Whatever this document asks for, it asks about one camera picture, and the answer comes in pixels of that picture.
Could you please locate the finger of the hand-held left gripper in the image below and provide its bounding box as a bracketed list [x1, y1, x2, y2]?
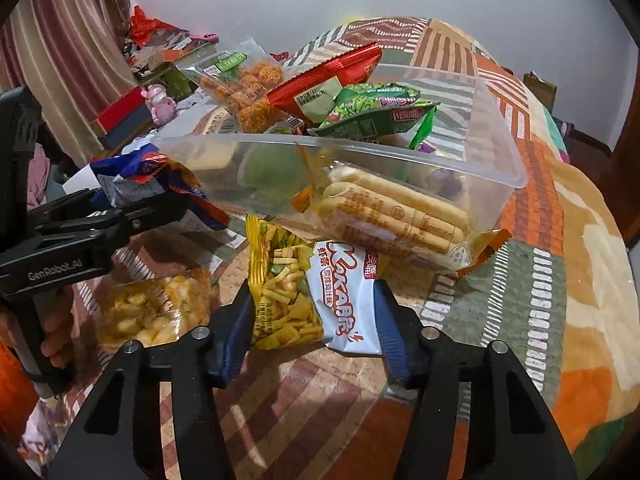
[100, 205, 193, 261]
[27, 187, 195, 233]

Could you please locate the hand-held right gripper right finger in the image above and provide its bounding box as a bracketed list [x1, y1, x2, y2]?
[372, 282, 578, 480]

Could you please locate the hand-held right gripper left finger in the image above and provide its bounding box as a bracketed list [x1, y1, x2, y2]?
[47, 280, 256, 480]

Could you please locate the blue white snack packet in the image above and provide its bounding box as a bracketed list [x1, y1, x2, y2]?
[92, 152, 231, 233]

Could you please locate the yellow mixed snack packet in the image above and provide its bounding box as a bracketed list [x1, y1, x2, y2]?
[245, 215, 383, 356]

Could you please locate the egg roll packet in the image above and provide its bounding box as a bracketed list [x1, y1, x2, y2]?
[295, 167, 513, 276]

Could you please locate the green jelly cup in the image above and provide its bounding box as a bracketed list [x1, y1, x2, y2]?
[240, 145, 306, 196]

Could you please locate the purple rice cracker packet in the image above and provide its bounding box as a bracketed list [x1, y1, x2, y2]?
[417, 142, 466, 198]

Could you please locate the orange ball snack packet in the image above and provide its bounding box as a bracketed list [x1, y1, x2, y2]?
[177, 37, 293, 133]

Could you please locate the green snack packet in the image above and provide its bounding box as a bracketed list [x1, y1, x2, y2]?
[332, 82, 423, 111]
[315, 100, 441, 151]

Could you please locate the clear plastic container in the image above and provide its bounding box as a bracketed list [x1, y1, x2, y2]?
[152, 62, 528, 261]

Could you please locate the large red snack packet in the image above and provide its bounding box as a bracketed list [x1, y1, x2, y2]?
[267, 42, 383, 123]

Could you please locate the person's left hand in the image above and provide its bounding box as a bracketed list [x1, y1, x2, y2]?
[40, 290, 76, 368]

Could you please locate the pink cloth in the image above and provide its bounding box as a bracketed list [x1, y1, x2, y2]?
[27, 155, 56, 206]

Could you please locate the clear yellow cracker packet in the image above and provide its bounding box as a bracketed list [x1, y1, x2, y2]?
[97, 270, 216, 348]

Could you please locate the red box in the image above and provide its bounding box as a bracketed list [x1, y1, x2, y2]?
[90, 87, 153, 148]

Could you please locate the pink plush toy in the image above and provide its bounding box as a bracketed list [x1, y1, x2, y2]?
[142, 85, 178, 126]

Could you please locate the striped curtain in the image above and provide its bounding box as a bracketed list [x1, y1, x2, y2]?
[0, 0, 133, 161]

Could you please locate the red plastic bag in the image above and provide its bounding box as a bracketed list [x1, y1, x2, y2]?
[129, 5, 173, 43]

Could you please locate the brown cardboard box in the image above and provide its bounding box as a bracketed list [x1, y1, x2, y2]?
[522, 71, 557, 108]

